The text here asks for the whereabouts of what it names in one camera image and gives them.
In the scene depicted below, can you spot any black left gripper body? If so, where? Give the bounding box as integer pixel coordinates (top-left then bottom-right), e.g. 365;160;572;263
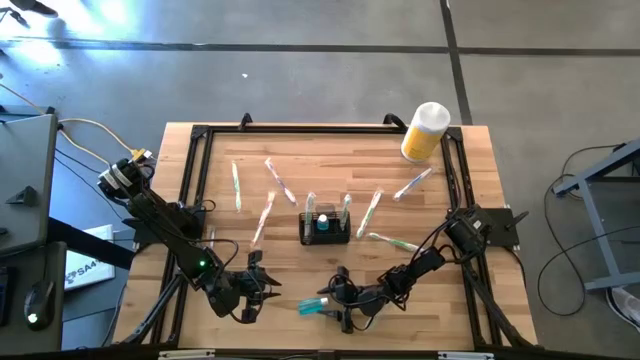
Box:
217;269;262;317

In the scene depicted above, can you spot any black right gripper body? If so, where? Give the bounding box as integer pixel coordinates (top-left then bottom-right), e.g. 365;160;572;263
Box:
349;279;401;317

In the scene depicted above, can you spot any orange toothbrush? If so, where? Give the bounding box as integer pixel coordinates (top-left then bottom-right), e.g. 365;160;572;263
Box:
249;190;277;251

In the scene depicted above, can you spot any blue-green toothbrush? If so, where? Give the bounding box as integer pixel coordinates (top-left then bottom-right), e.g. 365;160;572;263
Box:
355;187;385;240

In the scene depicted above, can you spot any light blue toothbrush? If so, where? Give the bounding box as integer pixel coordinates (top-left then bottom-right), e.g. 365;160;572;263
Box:
392;167;434;203

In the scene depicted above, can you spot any white printed cardboard box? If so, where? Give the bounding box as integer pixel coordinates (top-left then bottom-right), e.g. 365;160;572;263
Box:
63;224;117;291

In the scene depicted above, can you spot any black desk crossbar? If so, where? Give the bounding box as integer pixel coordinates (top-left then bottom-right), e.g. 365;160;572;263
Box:
47;217;136;271

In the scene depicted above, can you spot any yellow wipes canister white lid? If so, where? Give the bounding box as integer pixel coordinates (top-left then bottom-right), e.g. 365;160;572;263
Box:
399;101;452;164

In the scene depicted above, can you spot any black computer mouse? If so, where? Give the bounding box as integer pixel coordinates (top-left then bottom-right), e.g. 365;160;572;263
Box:
23;279;57;332

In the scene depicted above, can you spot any black keyboard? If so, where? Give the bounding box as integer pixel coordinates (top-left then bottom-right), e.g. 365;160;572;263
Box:
0;267;16;327

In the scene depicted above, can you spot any grey side desk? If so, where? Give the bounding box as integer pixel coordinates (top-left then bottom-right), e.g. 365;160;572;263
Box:
0;104;69;354

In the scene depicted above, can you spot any person's white shoe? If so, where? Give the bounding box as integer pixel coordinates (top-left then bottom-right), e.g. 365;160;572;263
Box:
605;285;640;334

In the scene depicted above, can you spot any black stand leg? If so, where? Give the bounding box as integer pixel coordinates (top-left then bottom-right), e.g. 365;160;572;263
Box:
10;0;59;18
0;7;30;29

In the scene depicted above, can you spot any black wire caddy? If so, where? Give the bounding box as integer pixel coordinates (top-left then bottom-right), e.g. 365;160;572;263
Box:
298;203;353;246

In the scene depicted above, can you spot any silver metal bracket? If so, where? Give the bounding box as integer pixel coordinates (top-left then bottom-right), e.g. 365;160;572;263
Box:
437;351;496;360
158;349;217;360

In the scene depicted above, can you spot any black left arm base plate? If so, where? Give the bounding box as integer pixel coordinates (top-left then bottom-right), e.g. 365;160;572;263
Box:
122;202;206;246

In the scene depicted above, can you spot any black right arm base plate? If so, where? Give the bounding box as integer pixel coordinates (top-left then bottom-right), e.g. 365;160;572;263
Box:
447;207;530;249

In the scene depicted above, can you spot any black aluminium table frame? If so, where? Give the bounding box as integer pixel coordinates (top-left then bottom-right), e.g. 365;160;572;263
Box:
115;112;540;360

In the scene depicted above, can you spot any black floor cable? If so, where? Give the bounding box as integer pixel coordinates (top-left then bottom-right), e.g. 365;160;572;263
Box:
542;143;626;236
536;224;640;318

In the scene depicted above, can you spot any yellow network cable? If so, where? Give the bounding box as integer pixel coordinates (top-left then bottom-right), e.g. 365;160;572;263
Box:
58;117;154;164
0;83;46;115
60;129;110;166

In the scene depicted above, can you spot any black plastic bracket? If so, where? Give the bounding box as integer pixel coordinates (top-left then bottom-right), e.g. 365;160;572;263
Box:
5;185;39;207

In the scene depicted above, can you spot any blue-grey metal table frame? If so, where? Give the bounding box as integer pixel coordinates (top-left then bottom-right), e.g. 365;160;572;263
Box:
552;139;640;294

